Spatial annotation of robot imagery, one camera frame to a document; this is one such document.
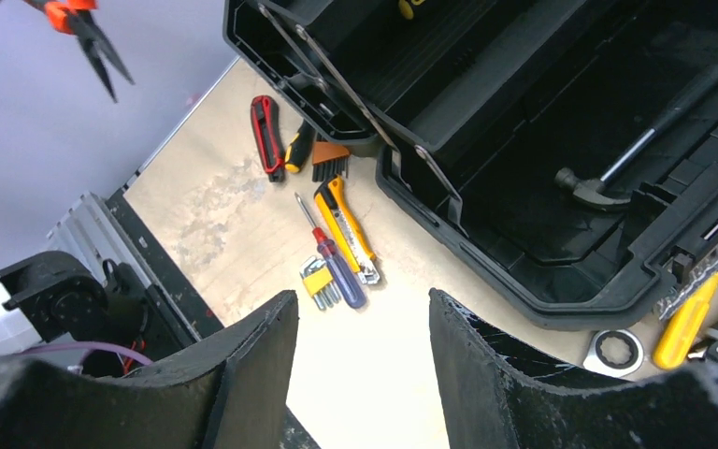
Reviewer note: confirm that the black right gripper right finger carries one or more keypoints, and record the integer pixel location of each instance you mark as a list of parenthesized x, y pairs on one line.
[(498, 392)]

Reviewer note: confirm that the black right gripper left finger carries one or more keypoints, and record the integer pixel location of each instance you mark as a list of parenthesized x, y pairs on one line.
[(226, 391)]

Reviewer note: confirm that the red blue small screwdriver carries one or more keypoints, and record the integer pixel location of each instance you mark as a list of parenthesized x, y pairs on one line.
[(342, 275)]

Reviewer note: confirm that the orange utility knife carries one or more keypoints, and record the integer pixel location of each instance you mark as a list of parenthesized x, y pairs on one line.
[(348, 235)]

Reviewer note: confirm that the steel claw hammer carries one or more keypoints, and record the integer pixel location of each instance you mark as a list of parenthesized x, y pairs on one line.
[(590, 192)]

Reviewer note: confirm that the black plastic toolbox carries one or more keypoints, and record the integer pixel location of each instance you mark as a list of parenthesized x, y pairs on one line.
[(480, 103)]

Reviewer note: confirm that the short black yellow screwdriver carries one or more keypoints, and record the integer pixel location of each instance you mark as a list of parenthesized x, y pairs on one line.
[(409, 9)]

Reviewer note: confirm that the yellow black pliers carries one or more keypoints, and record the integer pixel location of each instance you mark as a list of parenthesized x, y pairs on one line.
[(75, 18)]

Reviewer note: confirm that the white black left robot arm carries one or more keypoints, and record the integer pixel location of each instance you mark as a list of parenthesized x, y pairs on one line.
[(51, 302)]

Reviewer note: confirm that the silver ratchet wrench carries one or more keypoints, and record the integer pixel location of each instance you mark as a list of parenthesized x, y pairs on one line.
[(614, 353)]

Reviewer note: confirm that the stubby black yellow screwdriver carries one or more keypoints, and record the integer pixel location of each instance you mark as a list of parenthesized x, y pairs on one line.
[(300, 147)]

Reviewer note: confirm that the yellow handled screwdriver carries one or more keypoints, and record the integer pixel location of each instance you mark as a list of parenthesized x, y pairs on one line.
[(684, 325)]

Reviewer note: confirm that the aluminium frame rail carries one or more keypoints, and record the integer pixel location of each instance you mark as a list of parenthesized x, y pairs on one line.
[(90, 232)]

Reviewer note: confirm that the red black wire stripper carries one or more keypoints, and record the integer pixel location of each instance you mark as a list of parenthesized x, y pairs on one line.
[(265, 128)]

